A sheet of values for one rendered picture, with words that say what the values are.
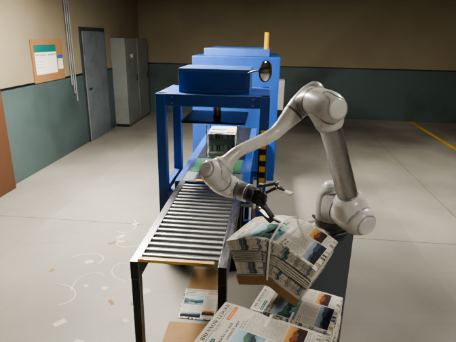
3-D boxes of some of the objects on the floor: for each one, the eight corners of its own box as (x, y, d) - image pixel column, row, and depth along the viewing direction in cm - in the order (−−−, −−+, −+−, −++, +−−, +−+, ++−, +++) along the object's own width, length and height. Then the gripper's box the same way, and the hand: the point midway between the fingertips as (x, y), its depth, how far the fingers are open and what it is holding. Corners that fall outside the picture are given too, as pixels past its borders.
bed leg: (145, 373, 249) (140, 279, 227) (136, 372, 250) (129, 279, 228) (148, 366, 255) (142, 274, 233) (139, 365, 255) (133, 273, 233)
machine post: (262, 264, 370) (271, 97, 320) (252, 264, 371) (260, 96, 321) (262, 260, 378) (271, 96, 329) (252, 259, 379) (260, 95, 329)
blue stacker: (279, 181, 586) (289, 32, 520) (193, 176, 598) (191, 30, 531) (277, 153, 728) (285, 33, 661) (207, 150, 739) (207, 32, 673)
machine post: (169, 258, 378) (165, 93, 328) (161, 258, 378) (154, 93, 329) (172, 254, 386) (167, 92, 336) (163, 253, 387) (157, 91, 337)
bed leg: (224, 381, 245) (226, 286, 223) (215, 380, 245) (216, 286, 224) (226, 373, 250) (228, 280, 228) (216, 372, 251) (218, 279, 229)
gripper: (255, 166, 183) (298, 179, 173) (250, 214, 193) (290, 229, 182) (246, 170, 178) (290, 184, 167) (241, 220, 187) (282, 236, 176)
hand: (288, 207), depth 175 cm, fingers open, 14 cm apart
